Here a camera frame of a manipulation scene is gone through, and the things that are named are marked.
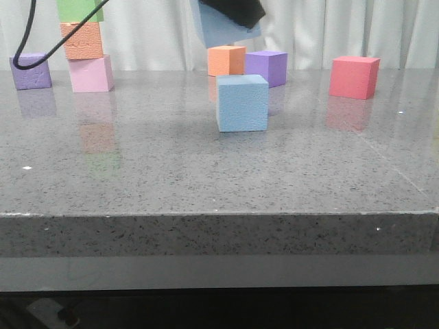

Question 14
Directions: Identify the white curtain backdrop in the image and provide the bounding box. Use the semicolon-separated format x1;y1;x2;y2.
0;0;439;72

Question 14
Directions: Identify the pink foam block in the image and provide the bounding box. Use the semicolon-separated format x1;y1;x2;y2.
68;54;114;93

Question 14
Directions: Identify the black cable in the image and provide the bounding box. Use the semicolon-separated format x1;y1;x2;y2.
12;0;111;71

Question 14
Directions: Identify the green foam block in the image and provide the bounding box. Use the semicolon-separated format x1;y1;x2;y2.
56;0;101;23

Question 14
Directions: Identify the textured orange foam block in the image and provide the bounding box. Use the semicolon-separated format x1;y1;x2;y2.
64;22;104;60

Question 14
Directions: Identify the smooth purple foam block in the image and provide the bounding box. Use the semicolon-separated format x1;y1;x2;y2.
245;51;288;88

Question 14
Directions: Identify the smooth orange foam block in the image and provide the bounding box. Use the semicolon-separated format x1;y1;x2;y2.
208;45;247;76

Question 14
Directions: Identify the dented purple foam block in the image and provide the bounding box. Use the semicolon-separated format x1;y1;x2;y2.
10;53;52;90

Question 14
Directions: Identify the light blue foam block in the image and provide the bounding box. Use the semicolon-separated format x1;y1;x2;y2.
189;0;261;48
216;75;269;132

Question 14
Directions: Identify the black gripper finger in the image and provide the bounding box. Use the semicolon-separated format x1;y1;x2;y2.
200;0;266;29

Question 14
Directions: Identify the red foam block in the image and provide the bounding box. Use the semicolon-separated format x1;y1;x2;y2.
329;56;380;100

